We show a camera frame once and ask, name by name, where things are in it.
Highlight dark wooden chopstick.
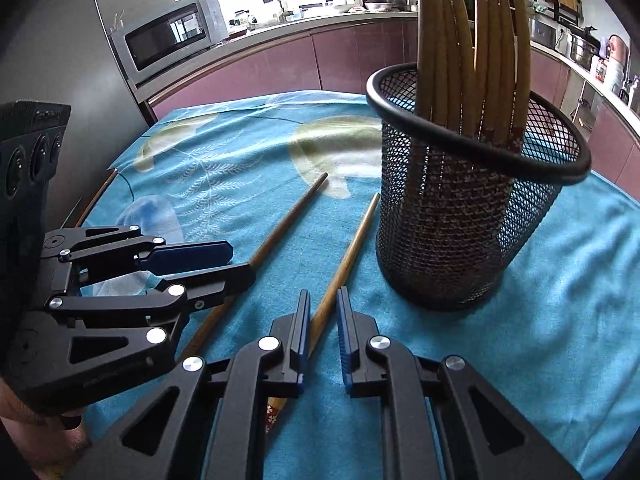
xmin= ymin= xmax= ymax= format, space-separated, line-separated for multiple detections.
xmin=179 ymin=172 xmax=329 ymax=361

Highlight light wooden chopstick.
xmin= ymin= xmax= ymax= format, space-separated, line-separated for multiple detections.
xmin=263 ymin=190 xmax=382 ymax=434

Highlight left hand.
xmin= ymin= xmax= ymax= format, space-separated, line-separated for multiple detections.
xmin=1 ymin=380 xmax=91 ymax=479

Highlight smartphone with brown case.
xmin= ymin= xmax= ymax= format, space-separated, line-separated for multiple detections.
xmin=61 ymin=169 xmax=118 ymax=229

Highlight blue floral tablecloth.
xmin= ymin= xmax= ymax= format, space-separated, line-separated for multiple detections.
xmin=87 ymin=91 xmax=639 ymax=479

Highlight black mesh utensil holder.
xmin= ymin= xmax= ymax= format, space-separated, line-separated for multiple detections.
xmin=366 ymin=63 xmax=591 ymax=311

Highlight grey refrigerator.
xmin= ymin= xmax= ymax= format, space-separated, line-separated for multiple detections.
xmin=1 ymin=0 xmax=172 ymax=229

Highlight white microwave oven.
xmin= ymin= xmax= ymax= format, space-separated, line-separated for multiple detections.
xmin=112 ymin=0 xmax=229 ymax=87

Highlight pink lower cabinets left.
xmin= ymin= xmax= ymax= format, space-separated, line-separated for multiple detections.
xmin=137 ymin=12 xmax=418 ymax=119

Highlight pink cabinets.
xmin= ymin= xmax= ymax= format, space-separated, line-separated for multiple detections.
xmin=532 ymin=42 xmax=639 ymax=198
xmin=137 ymin=12 xmax=418 ymax=119

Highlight pink lower cabinets right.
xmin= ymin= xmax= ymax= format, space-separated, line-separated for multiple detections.
xmin=532 ymin=42 xmax=639 ymax=198

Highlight steel stock pot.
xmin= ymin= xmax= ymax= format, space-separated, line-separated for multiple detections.
xmin=570 ymin=35 xmax=599 ymax=72

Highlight pink thermos jug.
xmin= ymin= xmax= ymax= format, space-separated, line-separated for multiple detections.
xmin=606 ymin=35 xmax=628 ymax=68

